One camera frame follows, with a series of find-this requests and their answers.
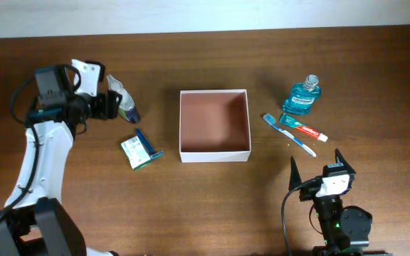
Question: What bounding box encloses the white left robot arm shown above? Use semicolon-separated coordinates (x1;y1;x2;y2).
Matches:
0;60;122;255

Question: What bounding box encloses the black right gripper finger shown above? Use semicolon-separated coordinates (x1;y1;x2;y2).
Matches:
288;156;302;191
335;149;356;176

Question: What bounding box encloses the green white soap bar pack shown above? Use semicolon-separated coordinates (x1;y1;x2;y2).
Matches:
120;137;152;171

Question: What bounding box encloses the blue Listerine mouthwash bottle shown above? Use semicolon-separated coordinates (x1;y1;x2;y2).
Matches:
283;75;322;115

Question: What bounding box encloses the blue disposable razor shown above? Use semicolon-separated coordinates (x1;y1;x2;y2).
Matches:
136;129;164;160

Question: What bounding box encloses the blue white toothbrush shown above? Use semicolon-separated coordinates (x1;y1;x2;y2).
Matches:
263;114;317;157

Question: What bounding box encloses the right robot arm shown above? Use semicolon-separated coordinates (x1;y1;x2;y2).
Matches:
281;149;388;256

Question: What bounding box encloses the Colgate toothpaste tube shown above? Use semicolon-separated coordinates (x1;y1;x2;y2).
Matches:
278;113;328;142

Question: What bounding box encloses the pink cardboard box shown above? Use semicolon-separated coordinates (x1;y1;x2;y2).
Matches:
179;89;251;163

